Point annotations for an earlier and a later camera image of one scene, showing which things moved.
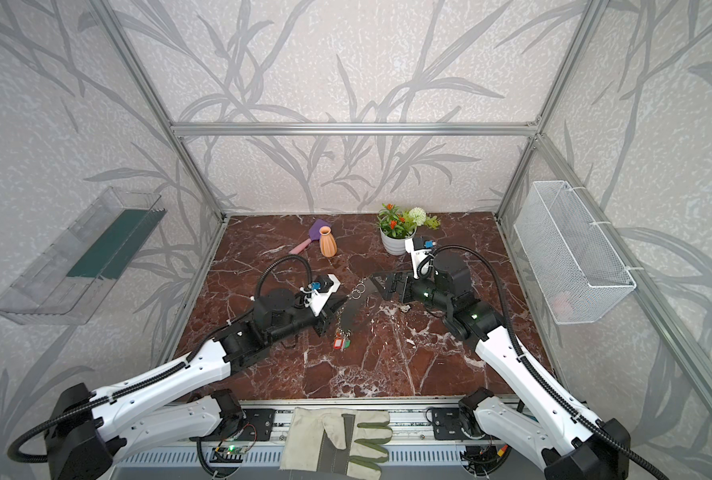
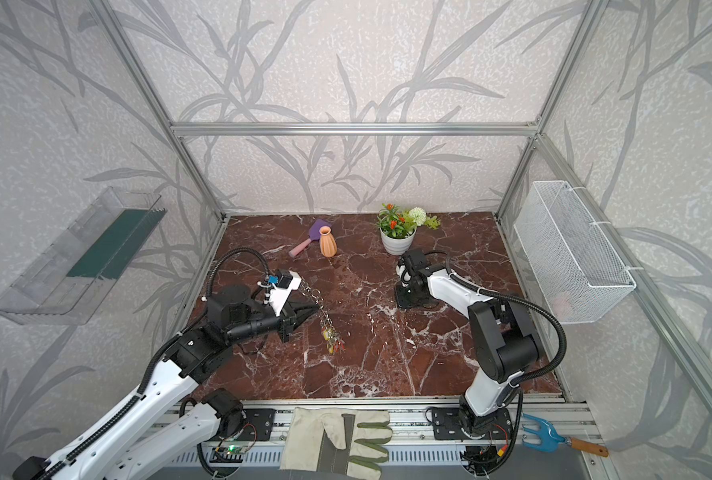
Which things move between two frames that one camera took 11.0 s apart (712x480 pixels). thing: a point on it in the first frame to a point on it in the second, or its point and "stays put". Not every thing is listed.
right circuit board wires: [485, 459] stays put
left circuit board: [228, 454] stays put
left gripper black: [323, 317] to [285, 321]
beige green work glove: [335, 444] stays put
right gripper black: [406, 289] to [410, 292]
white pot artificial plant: [396, 226] stays put
